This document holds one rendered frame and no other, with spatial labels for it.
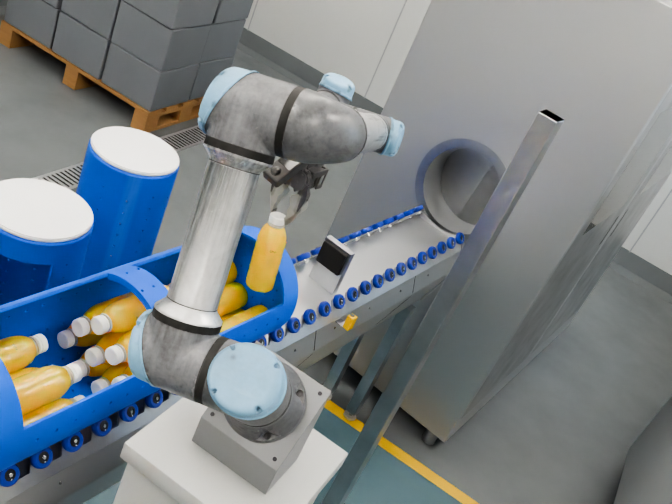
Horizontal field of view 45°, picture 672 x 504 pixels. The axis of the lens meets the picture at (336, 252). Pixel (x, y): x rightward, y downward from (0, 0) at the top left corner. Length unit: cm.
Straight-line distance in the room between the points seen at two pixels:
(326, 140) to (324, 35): 536
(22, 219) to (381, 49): 456
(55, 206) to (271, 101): 112
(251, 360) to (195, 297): 14
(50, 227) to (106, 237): 49
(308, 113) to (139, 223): 145
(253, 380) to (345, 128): 42
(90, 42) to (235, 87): 395
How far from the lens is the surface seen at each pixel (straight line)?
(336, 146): 129
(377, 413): 276
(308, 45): 670
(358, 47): 650
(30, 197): 230
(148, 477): 155
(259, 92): 129
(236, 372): 130
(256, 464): 152
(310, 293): 248
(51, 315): 187
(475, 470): 372
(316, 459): 165
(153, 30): 491
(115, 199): 259
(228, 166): 130
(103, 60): 518
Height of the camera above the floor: 227
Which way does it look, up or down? 30 degrees down
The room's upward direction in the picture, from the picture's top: 25 degrees clockwise
